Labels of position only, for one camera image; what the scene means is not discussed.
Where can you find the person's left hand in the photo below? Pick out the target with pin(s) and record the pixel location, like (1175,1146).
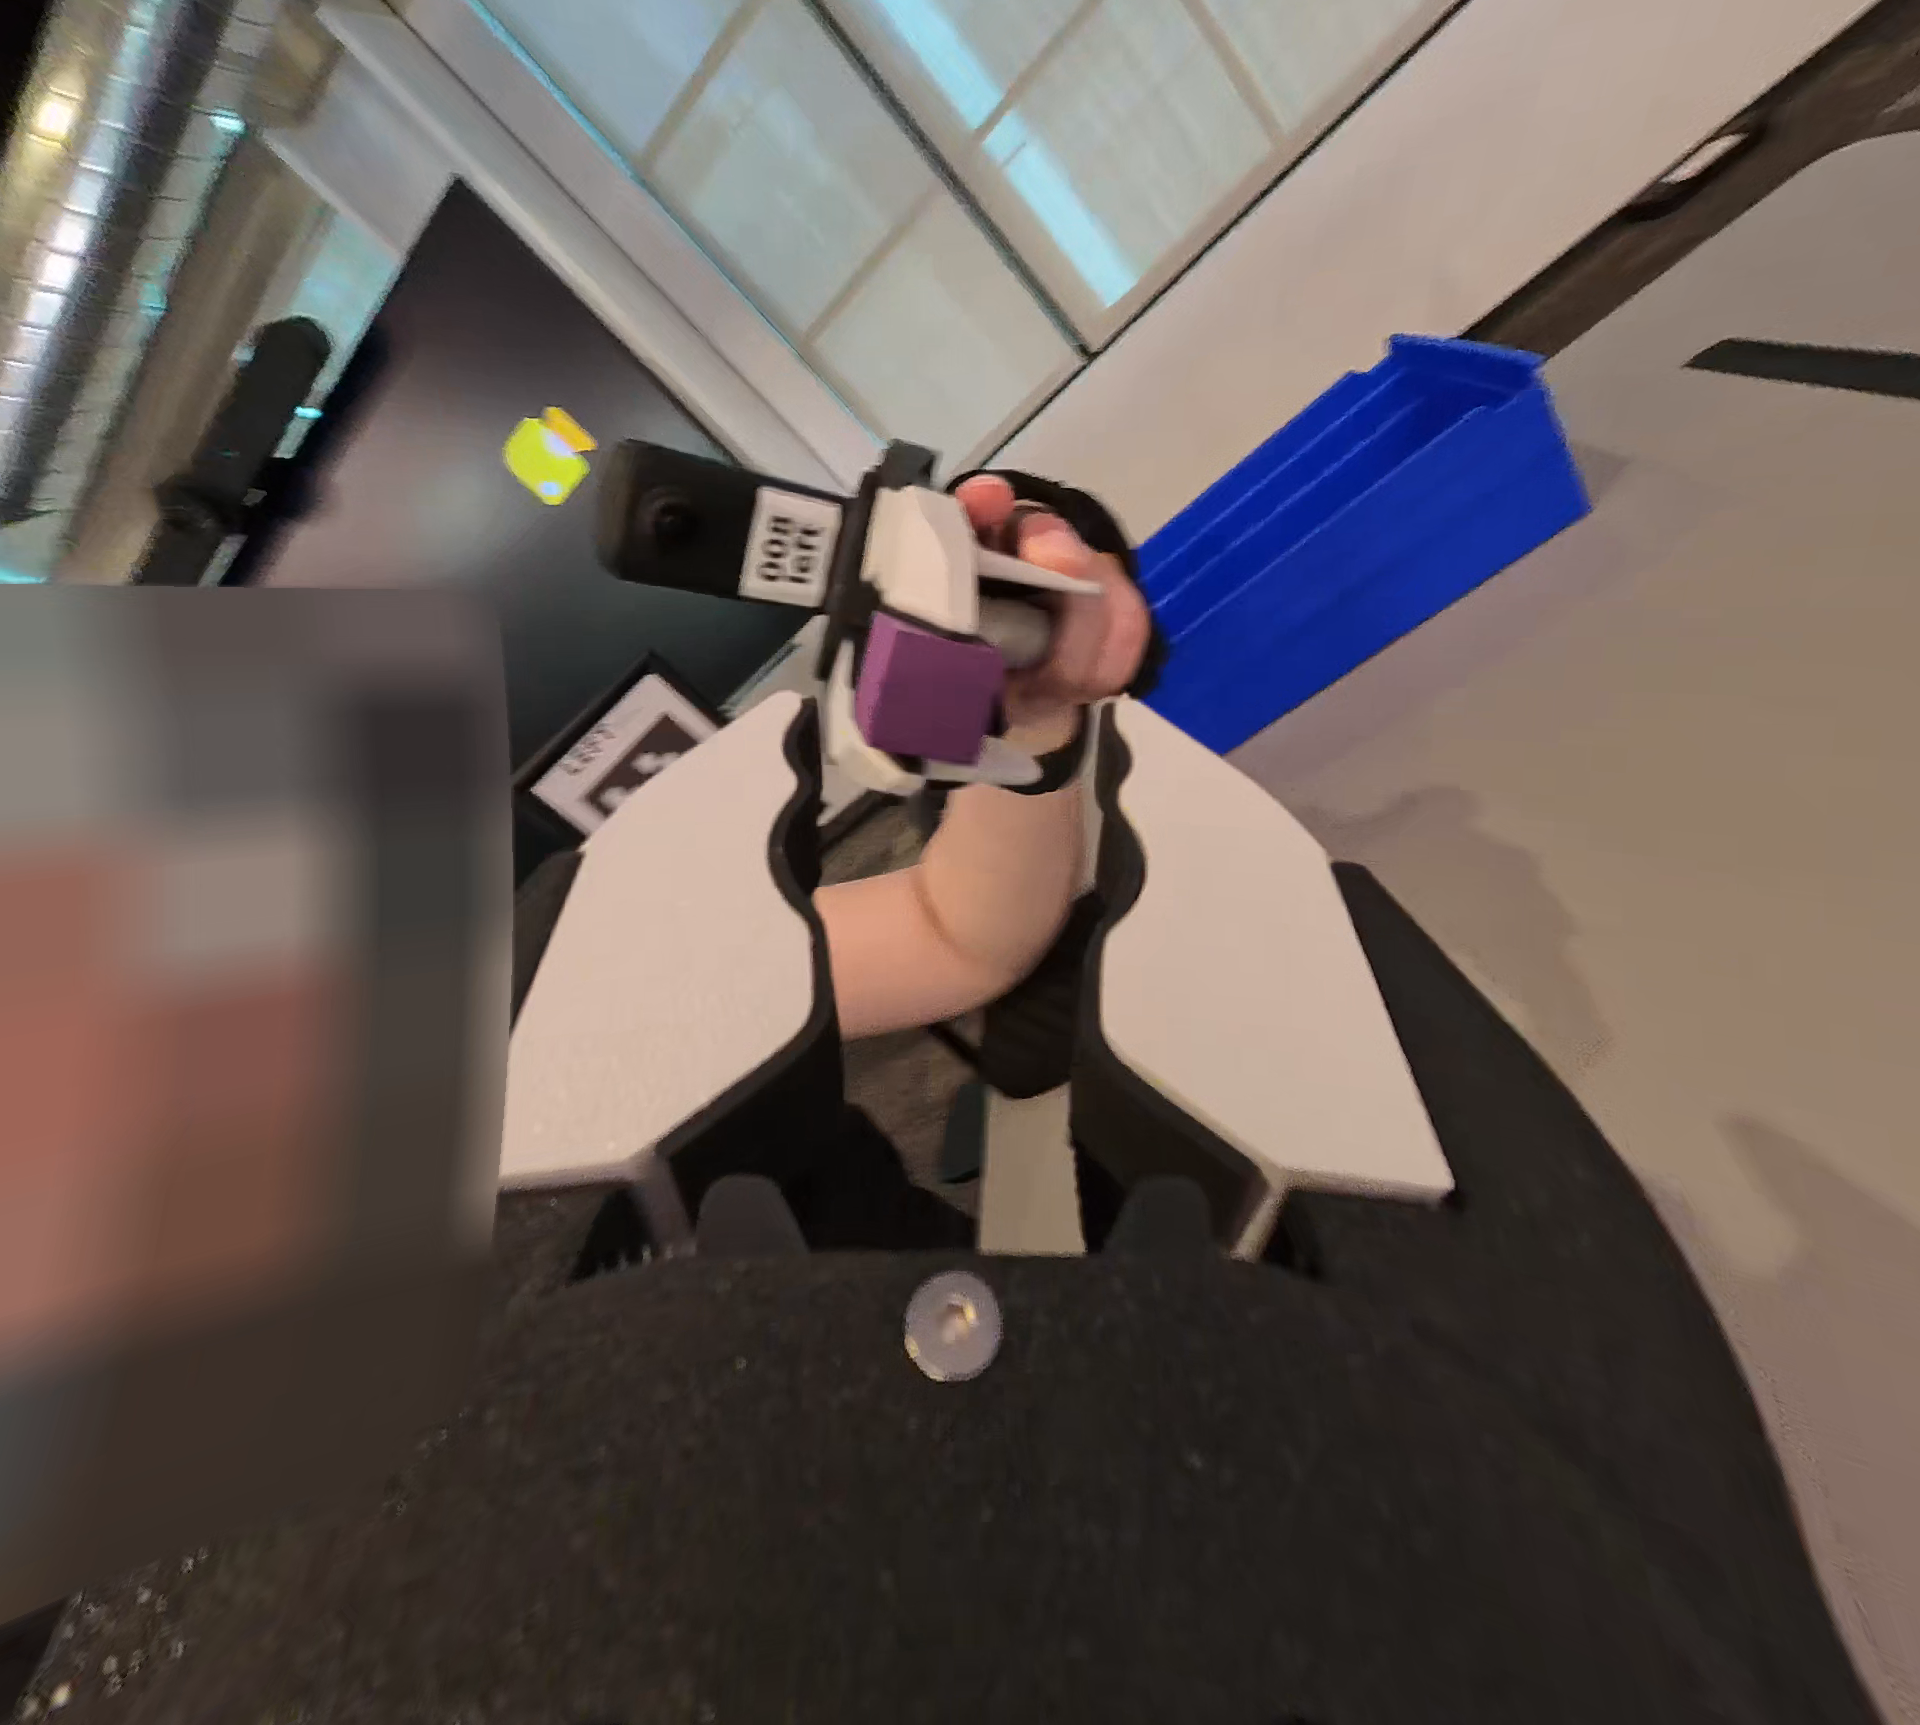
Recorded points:
(1104,647)

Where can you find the blue plastic bin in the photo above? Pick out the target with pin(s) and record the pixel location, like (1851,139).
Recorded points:
(1350,556)

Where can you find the black wall screen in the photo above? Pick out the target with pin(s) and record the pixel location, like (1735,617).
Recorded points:
(450,300)

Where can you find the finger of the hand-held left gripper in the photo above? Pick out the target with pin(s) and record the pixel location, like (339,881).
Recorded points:
(930,562)
(843,729)

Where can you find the white partition panel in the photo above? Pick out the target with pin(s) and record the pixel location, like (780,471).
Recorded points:
(1425,105)

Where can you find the purple wooden cube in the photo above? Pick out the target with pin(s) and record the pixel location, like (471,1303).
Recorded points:
(930,690)

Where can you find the silver ceiling duct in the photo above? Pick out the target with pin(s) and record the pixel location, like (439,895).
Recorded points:
(150,105)

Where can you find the yellow tag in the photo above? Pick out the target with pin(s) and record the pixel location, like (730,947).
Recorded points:
(546,458)

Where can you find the framed printed marker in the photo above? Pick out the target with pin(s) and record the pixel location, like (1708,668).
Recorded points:
(615,751)

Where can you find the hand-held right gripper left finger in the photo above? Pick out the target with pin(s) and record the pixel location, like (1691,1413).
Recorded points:
(677,1004)

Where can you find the person's left forearm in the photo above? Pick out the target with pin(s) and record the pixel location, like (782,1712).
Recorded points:
(930,917)

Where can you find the black desk flap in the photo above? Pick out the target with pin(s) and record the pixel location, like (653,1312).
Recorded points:
(1802,366)

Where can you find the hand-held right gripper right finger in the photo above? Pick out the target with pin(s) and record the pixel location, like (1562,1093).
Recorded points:
(1260,1004)

